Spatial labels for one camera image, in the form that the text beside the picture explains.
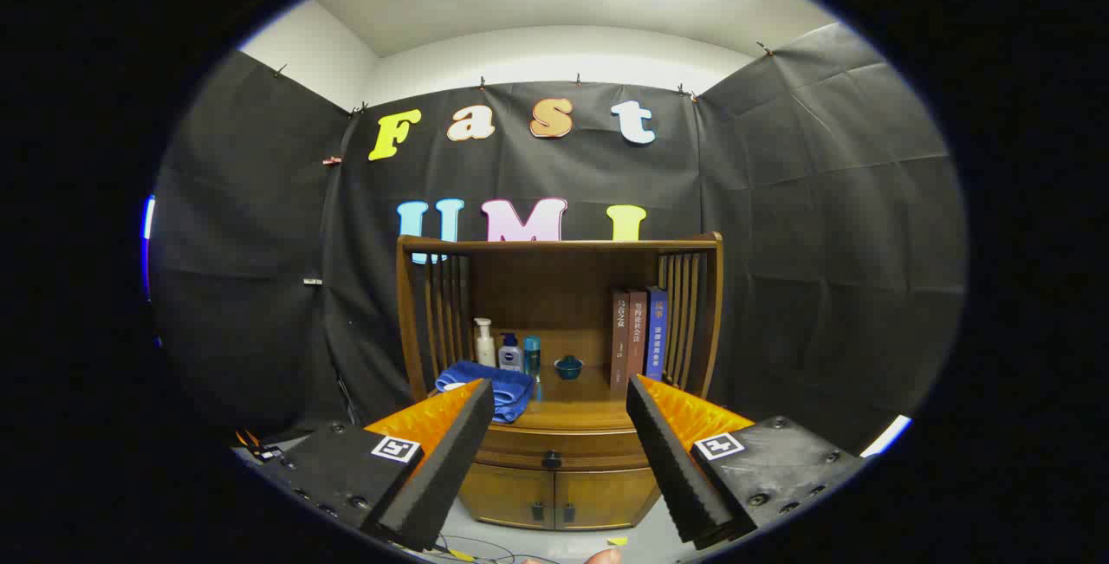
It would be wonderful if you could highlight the wooden cabinet door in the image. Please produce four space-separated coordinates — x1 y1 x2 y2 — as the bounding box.
554 466 661 530
459 463 557 530

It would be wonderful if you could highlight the reddish brown book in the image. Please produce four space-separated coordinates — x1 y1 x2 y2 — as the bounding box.
628 289 649 379

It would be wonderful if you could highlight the wooden countertop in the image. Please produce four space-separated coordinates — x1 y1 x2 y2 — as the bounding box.
431 365 685 433

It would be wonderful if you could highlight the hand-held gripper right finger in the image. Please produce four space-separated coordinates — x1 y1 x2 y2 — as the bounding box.
626 373 867 550

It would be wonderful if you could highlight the folded blue towel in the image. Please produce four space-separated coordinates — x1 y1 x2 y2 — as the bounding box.
435 360 535 424

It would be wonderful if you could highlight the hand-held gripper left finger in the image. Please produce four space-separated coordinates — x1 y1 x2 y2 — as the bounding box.
251 378 495 552

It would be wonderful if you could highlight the blue book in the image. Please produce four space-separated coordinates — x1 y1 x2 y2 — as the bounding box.
646 287 668 381

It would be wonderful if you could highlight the black electronic device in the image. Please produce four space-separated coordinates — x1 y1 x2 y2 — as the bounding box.
234 430 289 465

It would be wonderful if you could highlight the dark brown book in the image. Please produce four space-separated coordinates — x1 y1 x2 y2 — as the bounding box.
611 289 631 392

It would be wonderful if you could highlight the wooden cabinet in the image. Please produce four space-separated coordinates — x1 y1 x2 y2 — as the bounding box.
397 232 724 532

